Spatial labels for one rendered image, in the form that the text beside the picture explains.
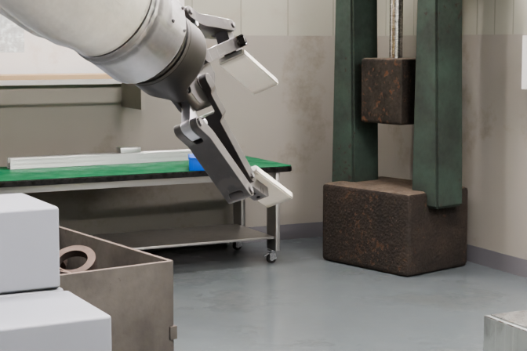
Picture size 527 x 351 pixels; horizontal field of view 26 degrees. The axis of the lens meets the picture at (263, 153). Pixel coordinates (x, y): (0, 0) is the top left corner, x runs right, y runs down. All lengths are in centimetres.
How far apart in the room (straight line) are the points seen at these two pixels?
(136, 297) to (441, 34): 388
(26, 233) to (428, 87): 470
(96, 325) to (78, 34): 211
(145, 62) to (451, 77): 674
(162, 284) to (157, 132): 427
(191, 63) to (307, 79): 800
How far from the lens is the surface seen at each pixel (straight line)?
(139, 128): 845
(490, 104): 796
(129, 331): 427
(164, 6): 96
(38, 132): 823
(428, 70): 760
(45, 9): 89
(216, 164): 103
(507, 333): 469
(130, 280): 423
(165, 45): 96
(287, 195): 111
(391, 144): 903
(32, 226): 327
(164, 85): 100
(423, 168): 766
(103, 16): 91
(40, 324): 294
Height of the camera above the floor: 154
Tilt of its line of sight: 6 degrees down
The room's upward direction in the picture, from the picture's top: straight up
